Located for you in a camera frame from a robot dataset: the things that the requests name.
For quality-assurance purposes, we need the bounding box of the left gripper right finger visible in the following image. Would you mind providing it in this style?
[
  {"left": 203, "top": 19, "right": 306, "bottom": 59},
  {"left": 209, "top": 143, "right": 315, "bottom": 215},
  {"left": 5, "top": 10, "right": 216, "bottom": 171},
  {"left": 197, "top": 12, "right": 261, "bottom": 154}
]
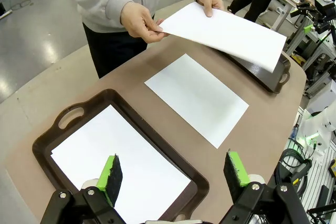
[{"left": 222, "top": 150, "right": 312, "bottom": 224}]

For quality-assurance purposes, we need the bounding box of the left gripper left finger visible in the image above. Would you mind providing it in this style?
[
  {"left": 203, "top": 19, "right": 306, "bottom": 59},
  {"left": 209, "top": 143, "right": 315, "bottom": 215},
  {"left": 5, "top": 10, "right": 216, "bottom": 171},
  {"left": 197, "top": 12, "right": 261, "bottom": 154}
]
[{"left": 40, "top": 153, "right": 124, "bottom": 224}]

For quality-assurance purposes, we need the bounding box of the white A4 paper sheet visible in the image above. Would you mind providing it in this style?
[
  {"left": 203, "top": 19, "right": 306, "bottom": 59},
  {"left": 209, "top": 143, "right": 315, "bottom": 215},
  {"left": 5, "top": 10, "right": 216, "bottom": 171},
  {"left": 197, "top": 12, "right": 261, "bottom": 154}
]
[
  {"left": 50, "top": 104, "right": 192, "bottom": 224},
  {"left": 159, "top": 2, "right": 287, "bottom": 73},
  {"left": 144, "top": 53, "right": 249, "bottom": 150}
]

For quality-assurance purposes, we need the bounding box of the brown plastic serving tray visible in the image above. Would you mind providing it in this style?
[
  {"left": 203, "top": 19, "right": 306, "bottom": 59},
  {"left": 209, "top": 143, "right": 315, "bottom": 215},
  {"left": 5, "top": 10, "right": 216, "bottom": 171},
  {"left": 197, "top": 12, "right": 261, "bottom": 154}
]
[
  {"left": 223, "top": 50, "right": 291, "bottom": 94},
  {"left": 31, "top": 89, "right": 210, "bottom": 224}
]

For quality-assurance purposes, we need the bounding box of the person's right forearm grey sleeve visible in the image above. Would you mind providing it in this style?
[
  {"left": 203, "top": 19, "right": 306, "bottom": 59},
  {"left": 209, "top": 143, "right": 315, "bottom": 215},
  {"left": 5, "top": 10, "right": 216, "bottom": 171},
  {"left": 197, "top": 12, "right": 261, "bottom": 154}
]
[{"left": 83, "top": 0, "right": 135, "bottom": 34}]

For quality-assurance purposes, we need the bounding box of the person's right hand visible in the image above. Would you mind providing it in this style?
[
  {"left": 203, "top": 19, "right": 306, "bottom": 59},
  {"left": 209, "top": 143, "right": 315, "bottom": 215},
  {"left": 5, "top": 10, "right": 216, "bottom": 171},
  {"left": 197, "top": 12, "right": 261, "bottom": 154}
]
[{"left": 120, "top": 2, "right": 170, "bottom": 44}]

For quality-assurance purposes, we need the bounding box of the person in grey hoodie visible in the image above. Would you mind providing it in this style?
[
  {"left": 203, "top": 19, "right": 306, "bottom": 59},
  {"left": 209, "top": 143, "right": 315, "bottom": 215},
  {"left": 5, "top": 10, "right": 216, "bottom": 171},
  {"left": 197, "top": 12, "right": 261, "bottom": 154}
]
[{"left": 55, "top": 0, "right": 211, "bottom": 79}]

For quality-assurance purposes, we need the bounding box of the black coiled cable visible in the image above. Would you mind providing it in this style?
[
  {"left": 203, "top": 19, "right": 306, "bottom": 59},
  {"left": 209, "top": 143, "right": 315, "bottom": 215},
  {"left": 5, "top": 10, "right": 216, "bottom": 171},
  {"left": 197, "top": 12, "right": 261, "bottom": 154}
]
[{"left": 274, "top": 147, "right": 313, "bottom": 199}]

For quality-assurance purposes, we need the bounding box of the grey handheld enabling switch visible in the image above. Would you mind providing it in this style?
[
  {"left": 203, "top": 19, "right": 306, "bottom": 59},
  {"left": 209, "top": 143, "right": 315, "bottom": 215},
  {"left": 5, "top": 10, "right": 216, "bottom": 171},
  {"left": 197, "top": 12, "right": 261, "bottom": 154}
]
[{"left": 288, "top": 163, "right": 312, "bottom": 187}]

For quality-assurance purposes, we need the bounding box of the aluminium profile frame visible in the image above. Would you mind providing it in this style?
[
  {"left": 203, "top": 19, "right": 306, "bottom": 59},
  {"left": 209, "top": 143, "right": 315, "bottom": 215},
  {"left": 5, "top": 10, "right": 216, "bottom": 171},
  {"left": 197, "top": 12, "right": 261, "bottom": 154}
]
[{"left": 285, "top": 11, "right": 336, "bottom": 97}]

